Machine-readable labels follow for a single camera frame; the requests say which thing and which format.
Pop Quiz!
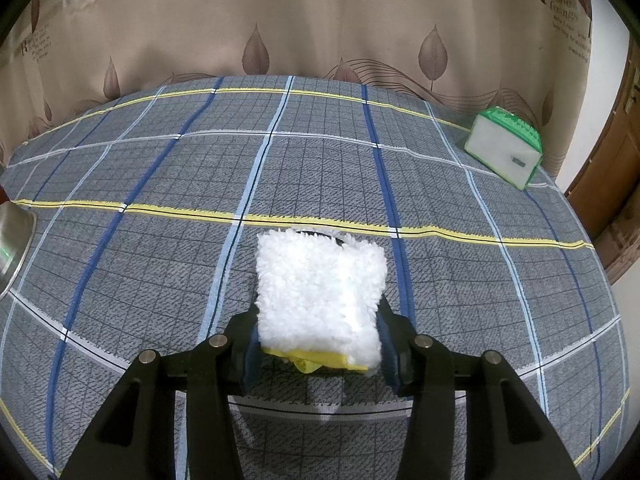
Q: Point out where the white fluffy cloth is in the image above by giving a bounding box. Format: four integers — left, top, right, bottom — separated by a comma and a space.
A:
255, 228, 388, 374

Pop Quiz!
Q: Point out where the green tissue pack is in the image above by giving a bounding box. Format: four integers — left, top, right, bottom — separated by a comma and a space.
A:
464, 107, 544, 191

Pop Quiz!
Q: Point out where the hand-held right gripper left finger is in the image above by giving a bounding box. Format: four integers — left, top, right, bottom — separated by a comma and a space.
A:
60, 310, 261, 480

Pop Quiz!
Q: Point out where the stainless steel bowl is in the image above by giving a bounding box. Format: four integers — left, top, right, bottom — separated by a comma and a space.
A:
0, 202, 38, 300

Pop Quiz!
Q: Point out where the grey plaid bed sheet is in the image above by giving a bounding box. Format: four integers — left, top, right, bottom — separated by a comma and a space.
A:
0, 75, 632, 480

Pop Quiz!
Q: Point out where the beige leaf-print curtain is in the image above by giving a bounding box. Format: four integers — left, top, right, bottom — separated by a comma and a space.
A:
0, 0, 596, 181

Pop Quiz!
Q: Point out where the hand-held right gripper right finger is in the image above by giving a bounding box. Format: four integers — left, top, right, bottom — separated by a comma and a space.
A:
375, 297, 583, 480

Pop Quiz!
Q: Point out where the brown wooden door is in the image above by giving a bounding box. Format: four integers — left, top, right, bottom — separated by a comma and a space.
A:
564, 57, 640, 283

